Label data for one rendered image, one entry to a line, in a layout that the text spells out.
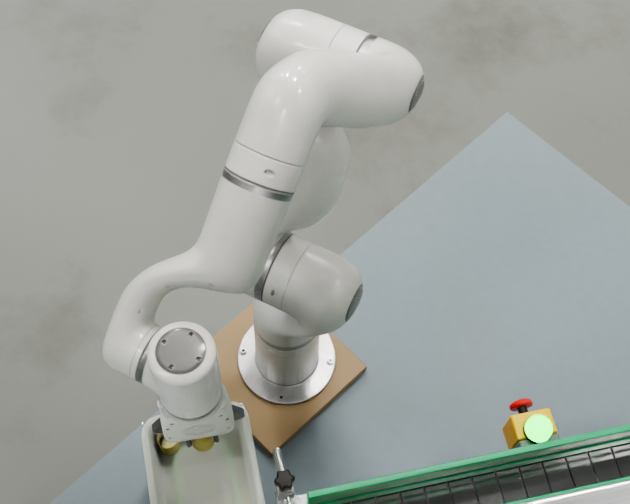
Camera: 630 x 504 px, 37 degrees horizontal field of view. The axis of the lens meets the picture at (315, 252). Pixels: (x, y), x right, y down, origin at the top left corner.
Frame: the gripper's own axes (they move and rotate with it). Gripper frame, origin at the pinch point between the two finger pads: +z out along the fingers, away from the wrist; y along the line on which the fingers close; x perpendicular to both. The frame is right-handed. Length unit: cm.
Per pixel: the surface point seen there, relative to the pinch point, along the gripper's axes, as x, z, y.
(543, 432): -7, 8, 54
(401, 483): -13.2, -0.4, 27.8
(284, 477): -11.1, -7.7, 10.7
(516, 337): 20, 35, 64
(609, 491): -42, -120, 11
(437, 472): -13.1, -2.5, 33.0
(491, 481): -14.1, 5.2, 42.5
